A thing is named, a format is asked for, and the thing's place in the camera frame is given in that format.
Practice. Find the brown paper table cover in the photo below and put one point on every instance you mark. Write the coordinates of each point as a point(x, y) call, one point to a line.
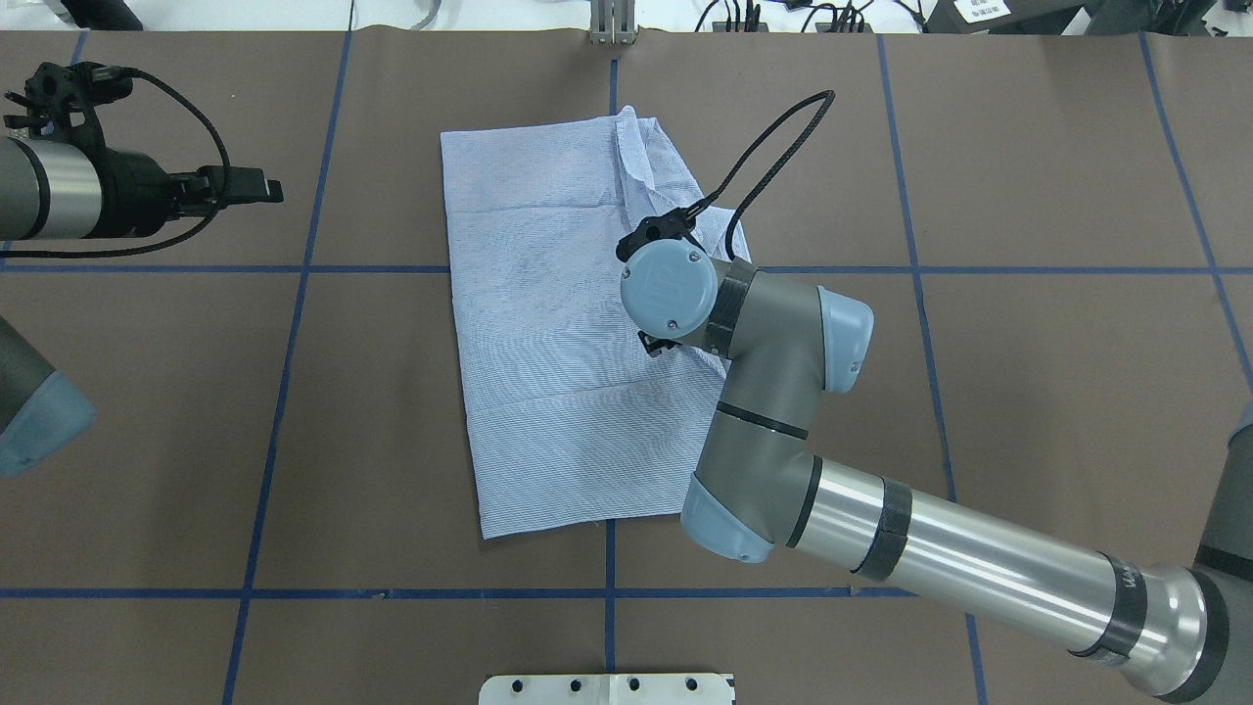
point(277, 504)

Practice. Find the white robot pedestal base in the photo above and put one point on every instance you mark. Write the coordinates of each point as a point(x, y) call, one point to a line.
point(639, 688)

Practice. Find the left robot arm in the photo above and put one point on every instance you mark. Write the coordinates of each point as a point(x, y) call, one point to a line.
point(59, 200)

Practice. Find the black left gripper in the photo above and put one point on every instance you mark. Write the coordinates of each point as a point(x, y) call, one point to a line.
point(135, 185)

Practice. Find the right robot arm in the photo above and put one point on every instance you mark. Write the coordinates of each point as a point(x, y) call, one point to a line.
point(1179, 634)

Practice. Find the aluminium frame post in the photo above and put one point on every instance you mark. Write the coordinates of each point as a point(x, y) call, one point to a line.
point(612, 22)

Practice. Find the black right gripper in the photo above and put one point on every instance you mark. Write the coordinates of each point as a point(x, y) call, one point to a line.
point(652, 342)

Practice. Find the black labelled box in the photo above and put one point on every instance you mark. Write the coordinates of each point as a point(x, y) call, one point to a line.
point(1001, 17)

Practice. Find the blue striped button shirt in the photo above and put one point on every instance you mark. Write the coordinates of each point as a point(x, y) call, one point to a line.
point(569, 420)

